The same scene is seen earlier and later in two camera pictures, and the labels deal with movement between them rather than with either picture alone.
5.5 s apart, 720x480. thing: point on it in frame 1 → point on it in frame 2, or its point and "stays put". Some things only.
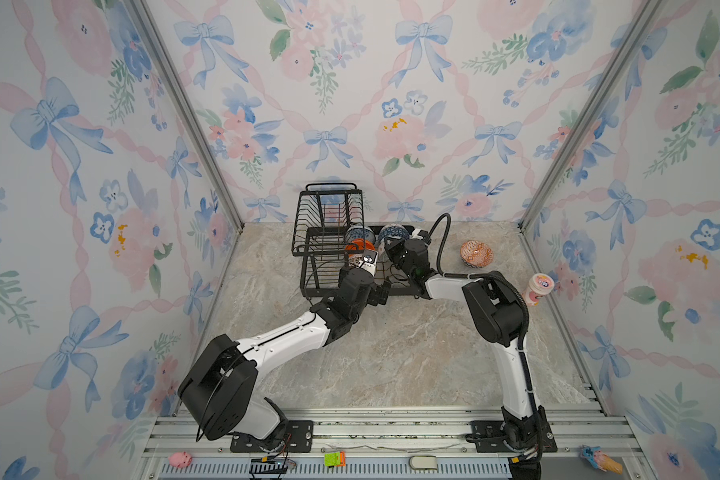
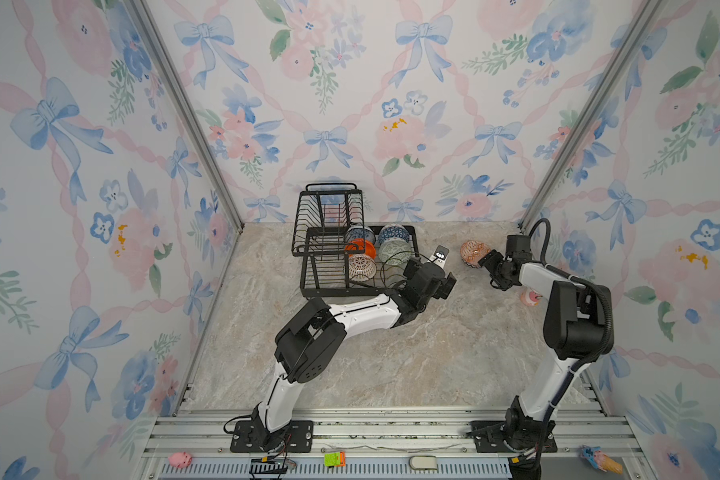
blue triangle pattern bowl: x=393 y=230 stays put
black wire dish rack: x=328 y=232 stays put
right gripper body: x=396 y=254 → x=495 y=265
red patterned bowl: x=476 y=254 stays put
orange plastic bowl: x=356 y=247 stays put
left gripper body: x=376 y=295 → x=411 y=270
